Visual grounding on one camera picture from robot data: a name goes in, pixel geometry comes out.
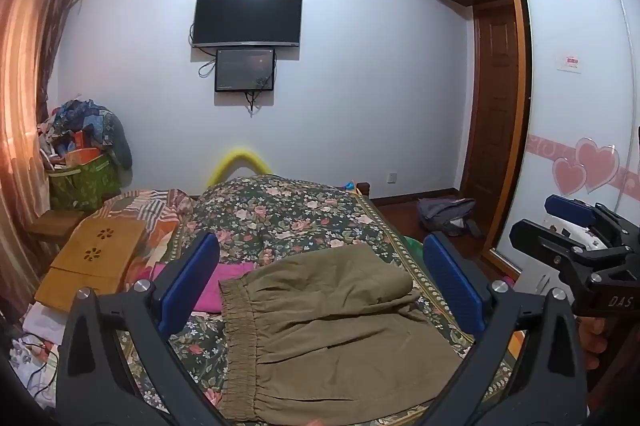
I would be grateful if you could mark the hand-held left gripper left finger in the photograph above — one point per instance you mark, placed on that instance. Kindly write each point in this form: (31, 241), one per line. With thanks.
(192, 276)

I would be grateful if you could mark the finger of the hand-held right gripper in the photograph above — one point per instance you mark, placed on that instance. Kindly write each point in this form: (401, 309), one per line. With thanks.
(570, 208)
(540, 236)

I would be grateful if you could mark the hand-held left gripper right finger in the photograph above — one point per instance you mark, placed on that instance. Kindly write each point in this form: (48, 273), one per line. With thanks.
(450, 281)

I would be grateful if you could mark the olive green pants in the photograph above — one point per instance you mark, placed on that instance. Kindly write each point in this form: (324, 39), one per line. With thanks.
(325, 331)

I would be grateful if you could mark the person's right hand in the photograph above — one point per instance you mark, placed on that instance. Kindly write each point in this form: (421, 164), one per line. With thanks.
(592, 341)

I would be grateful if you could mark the pink cloth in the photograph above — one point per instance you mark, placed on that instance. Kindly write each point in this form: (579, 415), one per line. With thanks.
(210, 293)

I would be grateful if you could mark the grey backpack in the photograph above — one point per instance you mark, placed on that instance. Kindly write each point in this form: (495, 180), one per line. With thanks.
(445, 211)

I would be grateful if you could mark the striped orange blanket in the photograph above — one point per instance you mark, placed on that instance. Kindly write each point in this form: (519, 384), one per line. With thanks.
(160, 211)

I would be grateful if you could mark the wooden wardrobe with heart doors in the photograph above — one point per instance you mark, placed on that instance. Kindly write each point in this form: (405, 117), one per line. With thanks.
(565, 106)

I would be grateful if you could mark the wooden lap desk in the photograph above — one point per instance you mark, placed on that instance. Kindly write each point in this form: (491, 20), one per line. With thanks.
(85, 266)

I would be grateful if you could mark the floral bed quilt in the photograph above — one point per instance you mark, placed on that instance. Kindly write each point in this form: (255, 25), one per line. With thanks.
(280, 211)

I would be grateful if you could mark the brown wooden door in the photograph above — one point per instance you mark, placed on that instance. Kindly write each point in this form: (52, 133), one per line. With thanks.
(492, 106)

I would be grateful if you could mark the yellow foam tube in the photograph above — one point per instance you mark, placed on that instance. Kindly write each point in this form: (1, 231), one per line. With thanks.
(240, 154)

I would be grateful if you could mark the small blue object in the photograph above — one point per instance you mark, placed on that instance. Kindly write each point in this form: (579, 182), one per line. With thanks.
(351, 185)

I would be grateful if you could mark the green bag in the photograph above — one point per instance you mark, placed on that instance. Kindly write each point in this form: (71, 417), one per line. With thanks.
(85, 186)

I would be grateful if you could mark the white red paper label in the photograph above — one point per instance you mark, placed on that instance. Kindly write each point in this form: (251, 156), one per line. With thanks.
(570, 62)

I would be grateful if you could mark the wooden stool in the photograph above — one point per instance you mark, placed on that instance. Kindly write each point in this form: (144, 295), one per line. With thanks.
(55, 221)

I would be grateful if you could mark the white cloth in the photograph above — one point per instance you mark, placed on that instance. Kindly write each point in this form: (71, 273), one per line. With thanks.
(40, 321)

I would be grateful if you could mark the pile of clothes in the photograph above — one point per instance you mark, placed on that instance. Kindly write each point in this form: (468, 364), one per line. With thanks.
(95, 121)

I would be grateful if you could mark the pink curtain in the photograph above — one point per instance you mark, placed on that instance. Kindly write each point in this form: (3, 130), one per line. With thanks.
(25, 81)

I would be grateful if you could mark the white wall socket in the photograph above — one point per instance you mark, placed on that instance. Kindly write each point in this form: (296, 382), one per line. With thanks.
(391, 177)

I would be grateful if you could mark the small black wall monitor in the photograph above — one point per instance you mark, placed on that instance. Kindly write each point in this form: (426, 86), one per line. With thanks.
(245, 70)

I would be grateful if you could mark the black wall television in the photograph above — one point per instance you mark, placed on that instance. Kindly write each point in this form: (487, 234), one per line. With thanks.
(247, 16)

